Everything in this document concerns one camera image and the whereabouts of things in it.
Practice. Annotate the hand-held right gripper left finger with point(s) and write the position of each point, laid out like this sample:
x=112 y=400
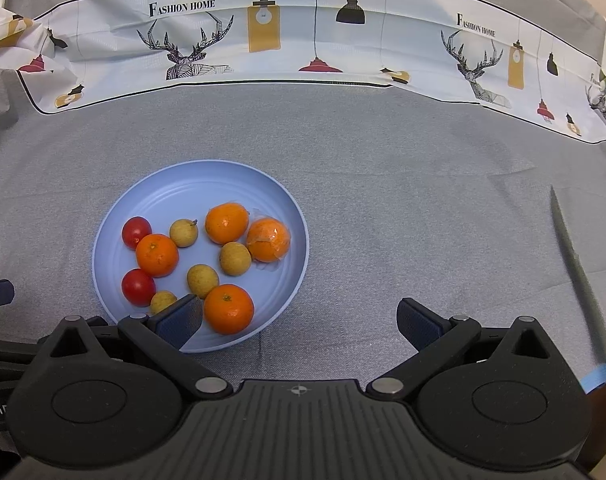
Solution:
x=183 y=320

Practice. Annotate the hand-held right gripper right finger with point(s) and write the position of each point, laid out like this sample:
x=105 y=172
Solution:
x=418 y=322

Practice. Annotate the yellow longan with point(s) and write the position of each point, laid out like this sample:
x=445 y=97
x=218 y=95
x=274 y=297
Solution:
x=234 y=258
x=184 y=232
x=163 y=302
x=203 y=280

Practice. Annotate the orange mandarin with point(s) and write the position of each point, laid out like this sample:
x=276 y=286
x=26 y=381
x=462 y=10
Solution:
x=229 y=309
x=157 y=255

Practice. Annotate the red cherry tomato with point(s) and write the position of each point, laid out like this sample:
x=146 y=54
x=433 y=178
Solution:
x=136 y=232
x=138 y=286

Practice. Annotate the plastic-wrapped mandarin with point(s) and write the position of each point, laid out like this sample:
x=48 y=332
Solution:
x=227 y=222
x=268 y=240

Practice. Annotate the blue plate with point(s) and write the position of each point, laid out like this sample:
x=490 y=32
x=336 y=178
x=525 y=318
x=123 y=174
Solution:
x=198 y=185

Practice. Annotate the grey knife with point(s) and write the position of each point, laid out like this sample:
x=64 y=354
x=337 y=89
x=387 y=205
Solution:
x=578 y=270

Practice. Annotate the blue tape strip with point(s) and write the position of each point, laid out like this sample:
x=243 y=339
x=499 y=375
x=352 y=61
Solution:
x=600 y=376

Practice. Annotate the white deer-print cloth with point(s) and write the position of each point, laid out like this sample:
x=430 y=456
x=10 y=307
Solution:
x=303 y=35

